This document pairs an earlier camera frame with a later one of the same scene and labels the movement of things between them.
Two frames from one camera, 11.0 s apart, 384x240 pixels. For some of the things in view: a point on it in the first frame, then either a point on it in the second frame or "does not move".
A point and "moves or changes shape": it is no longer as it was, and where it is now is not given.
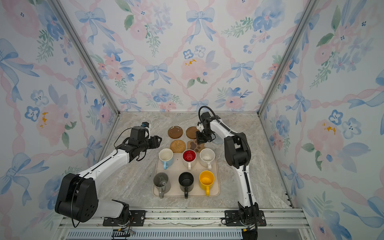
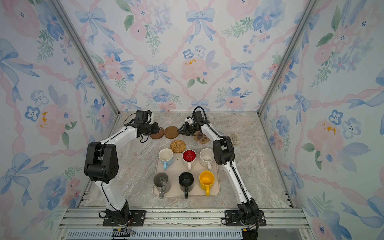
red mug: (189, 158) does not move
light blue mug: (165, 156) does not move
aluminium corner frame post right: (311, 5) does not move
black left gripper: (156, 143) -> (155, 125)
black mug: (186, 181) does not move
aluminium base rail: (284, 224) does not move
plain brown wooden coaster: (191, 132) moves or changes shape
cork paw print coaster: (193, 144) moves or changes shape
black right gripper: (199, 140) -> (184, 131)
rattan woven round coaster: (177, 146) does not move
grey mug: (161, 182) does not move
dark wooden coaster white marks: (175, 132) -> (158, 135)
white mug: (207, 157) does not move
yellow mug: (206, 178) does not move
